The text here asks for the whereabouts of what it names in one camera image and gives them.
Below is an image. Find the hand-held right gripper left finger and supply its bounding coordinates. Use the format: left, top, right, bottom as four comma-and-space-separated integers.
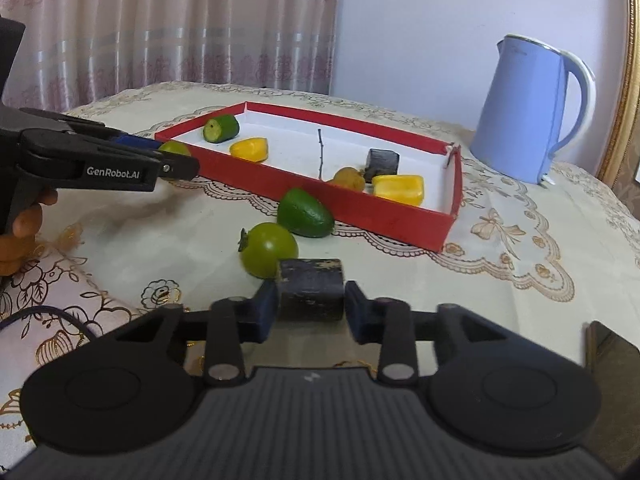
114, 280, 280, 387

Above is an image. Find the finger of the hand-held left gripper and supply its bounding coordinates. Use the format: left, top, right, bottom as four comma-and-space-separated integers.
22, 130, 201, 193
20, 107, 162, 152

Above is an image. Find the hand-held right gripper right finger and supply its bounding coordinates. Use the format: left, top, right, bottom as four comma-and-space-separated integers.
345, 280, 507, 386

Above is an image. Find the small round green fruit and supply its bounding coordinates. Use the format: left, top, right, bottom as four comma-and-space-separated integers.
159, 140, 193, 183

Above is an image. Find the dark scuffed block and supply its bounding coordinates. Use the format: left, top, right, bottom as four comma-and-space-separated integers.
276, 258, 347, 322

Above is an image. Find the red shallow cardboard box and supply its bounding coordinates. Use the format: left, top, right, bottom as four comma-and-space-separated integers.
154, 101, 463, 253

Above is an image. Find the person's left hand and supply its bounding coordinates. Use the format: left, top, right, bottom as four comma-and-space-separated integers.
0, 187, 60, 277

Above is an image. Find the green persimmon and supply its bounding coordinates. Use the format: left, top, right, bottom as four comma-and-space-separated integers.
237, 223, 299, 280

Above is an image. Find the green cucumber piece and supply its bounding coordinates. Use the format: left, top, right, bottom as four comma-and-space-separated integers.
202, 114, 240, 145

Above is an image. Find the green avocado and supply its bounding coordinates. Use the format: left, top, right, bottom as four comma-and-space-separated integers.
276, 188, 335, 239

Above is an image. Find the yellow fruit piece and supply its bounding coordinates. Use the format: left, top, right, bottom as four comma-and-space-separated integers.
371, 174, 426, 207
229, 137, 270, 163

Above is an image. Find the pink floral curtain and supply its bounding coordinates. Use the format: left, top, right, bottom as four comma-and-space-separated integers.
0, 0, 343, 116

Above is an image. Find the cream gold-embroidered tablecloth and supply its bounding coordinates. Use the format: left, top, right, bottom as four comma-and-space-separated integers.
0, 81, 640, 480

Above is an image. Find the dark brown furniture edge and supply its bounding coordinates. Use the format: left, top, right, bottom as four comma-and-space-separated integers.
585, 320, 640, 391

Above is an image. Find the light blue electric kettle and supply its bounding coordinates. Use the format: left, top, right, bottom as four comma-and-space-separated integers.
471, 34, 597, 187

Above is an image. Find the dark blue cable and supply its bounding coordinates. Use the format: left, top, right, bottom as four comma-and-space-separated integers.
0, 305, 96, 341

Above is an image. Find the gold picture frame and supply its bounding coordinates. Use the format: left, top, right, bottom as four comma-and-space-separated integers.
597, 0, 640, 196

